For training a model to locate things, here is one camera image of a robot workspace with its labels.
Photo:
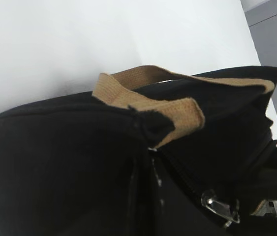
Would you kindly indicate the silver zipper pull with ring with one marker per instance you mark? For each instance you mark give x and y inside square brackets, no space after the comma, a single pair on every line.
[227,210]

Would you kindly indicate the black canvas tote bag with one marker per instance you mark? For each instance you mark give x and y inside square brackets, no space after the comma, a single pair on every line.
[134,156]

